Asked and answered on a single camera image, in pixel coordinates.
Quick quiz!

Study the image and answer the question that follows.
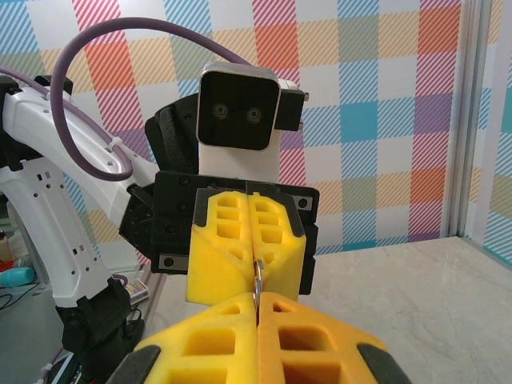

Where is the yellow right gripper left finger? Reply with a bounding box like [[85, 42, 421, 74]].
[[106, 290, 260, 384]]

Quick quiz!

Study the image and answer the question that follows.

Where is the small printed card box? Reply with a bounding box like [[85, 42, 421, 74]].
[[125, 277, 152, 302]]

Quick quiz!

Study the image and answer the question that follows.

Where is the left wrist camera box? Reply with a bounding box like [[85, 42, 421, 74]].
[[195, 62, 312, 182]]

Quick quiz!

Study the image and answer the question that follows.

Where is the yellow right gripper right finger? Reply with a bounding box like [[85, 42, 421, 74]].
[[257, 290, 414, 384]]

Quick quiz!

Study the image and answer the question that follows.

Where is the small silver split ring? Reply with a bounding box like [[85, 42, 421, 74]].
[[251, 258, 266, 311]]

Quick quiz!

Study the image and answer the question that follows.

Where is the teal plastic object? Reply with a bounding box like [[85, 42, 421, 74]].
[[0, 266, 36, 287]]

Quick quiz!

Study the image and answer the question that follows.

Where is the aluminium corner post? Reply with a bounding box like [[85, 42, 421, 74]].
[[446, 0, 499, 243]]

